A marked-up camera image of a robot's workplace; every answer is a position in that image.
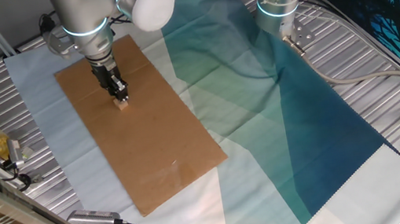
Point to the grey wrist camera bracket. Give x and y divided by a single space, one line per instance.
59 45

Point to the brown cardboard sheet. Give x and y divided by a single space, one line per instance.
149 143

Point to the small wooden block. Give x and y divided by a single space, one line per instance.
121 105

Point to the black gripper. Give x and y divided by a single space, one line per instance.
107 74

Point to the blue green tablecloth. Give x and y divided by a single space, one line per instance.
264 118

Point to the grey exterior camera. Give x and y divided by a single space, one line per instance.
93 220

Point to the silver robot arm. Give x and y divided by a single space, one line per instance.
81 10

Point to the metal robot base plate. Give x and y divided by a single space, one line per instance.
301 33

